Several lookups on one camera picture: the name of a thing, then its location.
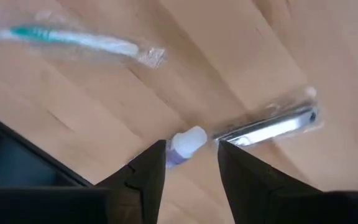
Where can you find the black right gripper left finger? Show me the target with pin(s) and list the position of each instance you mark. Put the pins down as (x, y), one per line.
(73, 205)

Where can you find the silver nail clipper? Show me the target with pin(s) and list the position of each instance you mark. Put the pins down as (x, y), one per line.
(275, 126)

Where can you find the black aluminium table frame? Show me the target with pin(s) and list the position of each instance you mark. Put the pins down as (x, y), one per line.
(26, 146)

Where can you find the small white toothpaste tube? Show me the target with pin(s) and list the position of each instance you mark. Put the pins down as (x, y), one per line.
(186, 143)

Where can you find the green white toothbrush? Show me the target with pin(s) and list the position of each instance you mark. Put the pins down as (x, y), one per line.
(73, 37)

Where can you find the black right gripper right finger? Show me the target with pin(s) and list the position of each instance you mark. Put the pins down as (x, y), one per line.
(275, 202)

